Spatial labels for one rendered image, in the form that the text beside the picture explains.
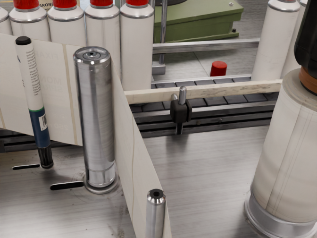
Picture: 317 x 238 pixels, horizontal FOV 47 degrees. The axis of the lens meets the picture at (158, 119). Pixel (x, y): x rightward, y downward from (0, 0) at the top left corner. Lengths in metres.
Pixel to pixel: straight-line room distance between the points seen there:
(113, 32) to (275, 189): 0.32
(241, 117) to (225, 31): 0.39
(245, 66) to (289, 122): 0.54
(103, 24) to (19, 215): 0.28
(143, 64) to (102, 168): 0.20
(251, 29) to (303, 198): 0.75
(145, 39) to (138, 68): 0.05
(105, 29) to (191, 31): 0.44
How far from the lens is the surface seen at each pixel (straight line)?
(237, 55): 0.93
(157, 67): 0.70
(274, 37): 0.65
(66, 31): 0.54
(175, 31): 0.94
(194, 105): 0.63
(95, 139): 0.42
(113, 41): 0.56
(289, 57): 0.70
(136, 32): 0.55
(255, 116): 0.68
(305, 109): 0.35
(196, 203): 0.47
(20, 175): 0.52
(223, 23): 1.00
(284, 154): 0.38
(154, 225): 0.24
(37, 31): 0.55
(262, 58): 0.67
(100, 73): 0.37
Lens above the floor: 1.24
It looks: 37 degrees down
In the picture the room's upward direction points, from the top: 3 degrees clockwise
